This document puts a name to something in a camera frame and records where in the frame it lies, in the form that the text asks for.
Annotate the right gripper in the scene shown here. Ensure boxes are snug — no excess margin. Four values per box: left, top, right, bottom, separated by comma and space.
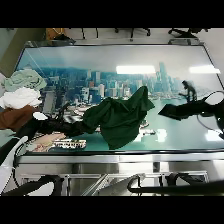
166, 103, 190, 122

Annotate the dark green garment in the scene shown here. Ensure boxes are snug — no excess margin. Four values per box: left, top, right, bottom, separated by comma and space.
81, 85, 156, 151

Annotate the black office chair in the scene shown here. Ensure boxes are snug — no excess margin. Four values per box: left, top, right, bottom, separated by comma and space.
167, 27, 210, 40

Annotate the pale green garment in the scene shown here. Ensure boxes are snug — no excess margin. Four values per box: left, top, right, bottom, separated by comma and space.
2, 68, 48, 93

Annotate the white garment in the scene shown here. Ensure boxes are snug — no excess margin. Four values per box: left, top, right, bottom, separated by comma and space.
0, 86, 43, 110

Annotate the brown garment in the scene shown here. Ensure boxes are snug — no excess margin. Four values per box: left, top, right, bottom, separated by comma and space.
0, 104, 42, 132

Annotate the black cable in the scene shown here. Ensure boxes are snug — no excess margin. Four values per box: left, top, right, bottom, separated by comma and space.
195, 89, 224, 136
11, 142, 29, 188

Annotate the silver frame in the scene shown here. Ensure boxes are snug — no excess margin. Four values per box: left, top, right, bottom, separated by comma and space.
13, 151, 224, 197

